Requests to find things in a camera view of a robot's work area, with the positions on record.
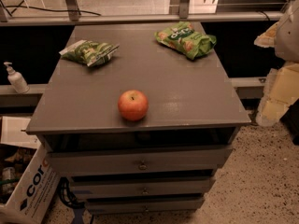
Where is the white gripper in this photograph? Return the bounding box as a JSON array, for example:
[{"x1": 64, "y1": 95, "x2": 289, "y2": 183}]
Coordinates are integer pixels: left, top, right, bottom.
[{"x1": 254, "y1": 0, "x2": 299, "y2": 127}]

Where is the red apple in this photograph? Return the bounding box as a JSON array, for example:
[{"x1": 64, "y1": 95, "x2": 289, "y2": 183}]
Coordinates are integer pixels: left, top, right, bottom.
[{"x1": 118, "y1": 90, "x2": 149, "y2": 121}]

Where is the green rice chip bag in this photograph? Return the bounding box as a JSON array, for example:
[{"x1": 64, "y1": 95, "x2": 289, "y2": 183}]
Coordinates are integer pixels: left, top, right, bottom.
[{"x1": 155, "y1": 21, "x2": 217, "y2": 60}]

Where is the green white snack bag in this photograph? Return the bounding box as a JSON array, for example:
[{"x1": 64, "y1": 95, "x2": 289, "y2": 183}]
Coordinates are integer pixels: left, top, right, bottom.
[{"x1": 59, "y1": 40, "x2": 119, "y2": 67}]

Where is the grey drawer cabinet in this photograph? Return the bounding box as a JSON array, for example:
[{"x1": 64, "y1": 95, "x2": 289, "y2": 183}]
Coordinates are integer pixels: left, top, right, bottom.
[{"x1": 27, "y1": 23, "x2": 249, "y2": 214}]

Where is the white pump bottle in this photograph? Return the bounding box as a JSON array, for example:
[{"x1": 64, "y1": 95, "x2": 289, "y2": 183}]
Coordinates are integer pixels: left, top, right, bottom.
[{"x1": 4, "y1": 62, "x2": 29, "y2": 93}]

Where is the white cardboard box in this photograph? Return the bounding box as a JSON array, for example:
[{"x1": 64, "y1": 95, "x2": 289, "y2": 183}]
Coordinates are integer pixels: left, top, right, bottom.
[{"x1": 0, "y1": 116, "x2": 59, "y2": 224}]

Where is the metal frame rail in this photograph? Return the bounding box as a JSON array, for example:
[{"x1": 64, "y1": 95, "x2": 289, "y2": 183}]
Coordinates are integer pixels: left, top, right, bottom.
[{"x1": 0, "y1": 0, "x2": 295, "y2": 26}]

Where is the black cable bundle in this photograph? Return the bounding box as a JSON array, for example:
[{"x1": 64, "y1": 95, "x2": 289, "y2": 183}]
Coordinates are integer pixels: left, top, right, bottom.
[{"x1": 57, "y1": 177, "x2": 87, "y2": 210}]

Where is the black cable on floor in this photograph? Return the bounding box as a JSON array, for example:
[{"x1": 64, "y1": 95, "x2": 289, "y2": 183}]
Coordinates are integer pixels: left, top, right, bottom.
[{"x1": 0, "y1": 0, "x2": 102, "y2": 17}]

